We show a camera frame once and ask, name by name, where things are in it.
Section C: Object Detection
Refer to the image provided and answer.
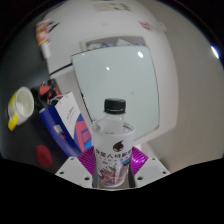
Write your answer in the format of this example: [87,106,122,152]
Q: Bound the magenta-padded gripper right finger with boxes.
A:
[126,145,171,189]

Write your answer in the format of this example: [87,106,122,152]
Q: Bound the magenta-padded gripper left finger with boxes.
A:
[54,145,97,189]

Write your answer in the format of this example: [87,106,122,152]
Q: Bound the clear bottle with white label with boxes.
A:
[91,98,136,190]

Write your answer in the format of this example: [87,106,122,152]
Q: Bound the flat round red coaster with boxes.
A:
[35,144,53,168]

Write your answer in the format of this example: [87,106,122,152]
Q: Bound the blue box with red-white print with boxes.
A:
[38,91,95,158]

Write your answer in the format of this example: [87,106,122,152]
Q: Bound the red and black tool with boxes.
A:
[38,79,63,101]

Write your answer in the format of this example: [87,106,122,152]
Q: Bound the large whiteboard on stand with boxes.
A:
[70,44,161,145]

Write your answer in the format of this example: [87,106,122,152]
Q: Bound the small white device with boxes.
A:
[40,42,52,60]

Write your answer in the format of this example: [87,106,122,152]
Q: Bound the framed notice board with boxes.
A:
[79,35,148,53]

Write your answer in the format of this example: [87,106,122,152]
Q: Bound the colourful flat box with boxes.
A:
[35,19,61,46]

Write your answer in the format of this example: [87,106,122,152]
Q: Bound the white mug with yellow handle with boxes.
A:
[7,86,35,132]

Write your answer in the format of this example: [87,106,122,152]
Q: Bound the large white wall poster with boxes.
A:
[94,1,133,13]

